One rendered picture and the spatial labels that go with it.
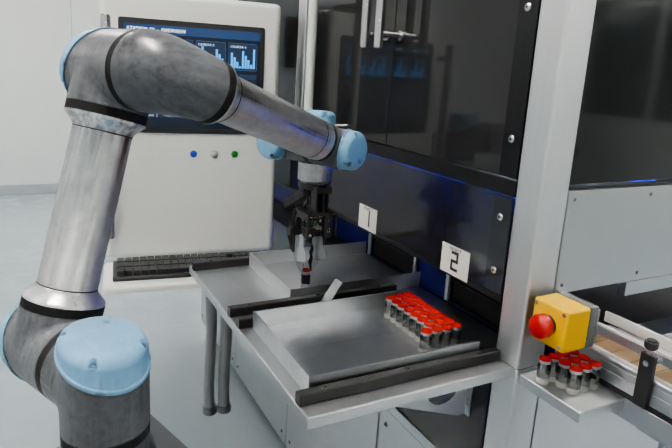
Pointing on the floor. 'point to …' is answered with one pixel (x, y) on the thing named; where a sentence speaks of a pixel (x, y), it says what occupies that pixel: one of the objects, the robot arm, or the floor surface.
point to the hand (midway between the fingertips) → (305, 265)
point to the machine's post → (543, 177)
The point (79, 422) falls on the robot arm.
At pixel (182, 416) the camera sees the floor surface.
